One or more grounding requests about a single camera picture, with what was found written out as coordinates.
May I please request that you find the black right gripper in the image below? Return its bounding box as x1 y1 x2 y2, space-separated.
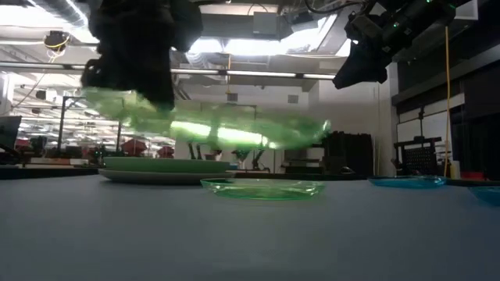
333 29 415 90

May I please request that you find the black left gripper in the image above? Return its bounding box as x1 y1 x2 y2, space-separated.
80 0 204 112

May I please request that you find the large opaque green plate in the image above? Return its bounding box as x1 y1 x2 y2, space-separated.
102 156 231 175

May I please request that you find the clear green plastic plate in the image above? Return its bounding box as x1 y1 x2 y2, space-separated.
80 86 333 151
200 177 327 201

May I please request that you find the clear blue plastic plate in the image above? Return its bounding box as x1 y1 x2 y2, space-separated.
368 175 448 190

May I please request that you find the blue bowl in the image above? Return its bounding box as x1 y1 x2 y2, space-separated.
467 185 500 207

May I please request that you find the black cabinet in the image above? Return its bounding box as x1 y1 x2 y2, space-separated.
323 130 374 176

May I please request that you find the red machine cover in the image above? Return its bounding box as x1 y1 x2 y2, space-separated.
155 145 176 159
120 138 148 157

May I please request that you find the black pegboard cart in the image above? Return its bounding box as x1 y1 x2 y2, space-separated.
393 136 445 176

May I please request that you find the long ceiling light bar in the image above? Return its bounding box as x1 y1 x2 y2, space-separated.
0 60 337 81

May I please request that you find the grey ceiling box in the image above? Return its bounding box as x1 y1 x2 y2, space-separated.
252 11 279 37

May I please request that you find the dark shelving unit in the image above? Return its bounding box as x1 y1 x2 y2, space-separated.
280 148 327 175

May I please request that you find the red box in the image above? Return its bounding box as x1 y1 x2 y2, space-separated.
460 170 488 181

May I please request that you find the dark monitor screen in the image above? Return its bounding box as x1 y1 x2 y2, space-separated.
0 115 23 148

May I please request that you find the blue-grey table mat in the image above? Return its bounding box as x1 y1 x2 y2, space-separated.
0 173 500 281

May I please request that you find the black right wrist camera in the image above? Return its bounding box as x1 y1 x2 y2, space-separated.
344 12 388 43

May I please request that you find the silver ventilation duct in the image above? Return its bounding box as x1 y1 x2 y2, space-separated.
23 0 95 32

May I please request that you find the black ceiling camera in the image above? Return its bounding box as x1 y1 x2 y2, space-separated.
42 30 71 52

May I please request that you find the black stand frame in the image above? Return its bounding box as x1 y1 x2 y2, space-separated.
56 95 125 157

